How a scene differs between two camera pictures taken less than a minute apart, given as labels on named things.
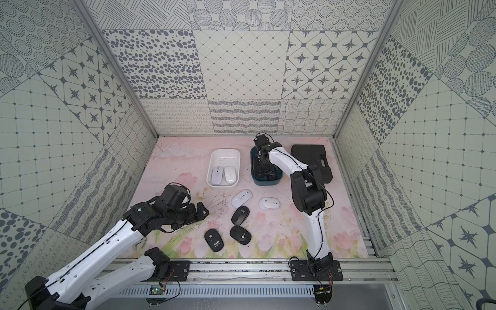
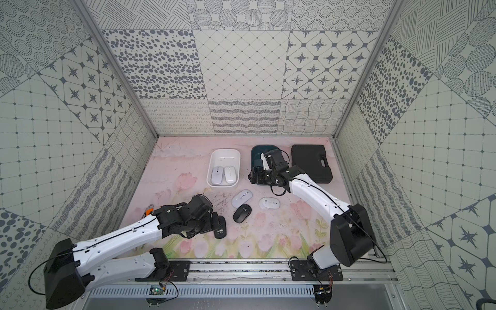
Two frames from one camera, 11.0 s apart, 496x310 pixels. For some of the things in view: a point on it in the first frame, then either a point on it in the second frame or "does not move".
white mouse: x=230 y=174 does not move
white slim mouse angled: x=241 y=198 does not move
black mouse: x=214 y=239 -> x=221 y=232
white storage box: x=223 y=157 does not move
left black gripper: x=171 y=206 -> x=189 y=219
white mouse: x=217 y=175 does not move
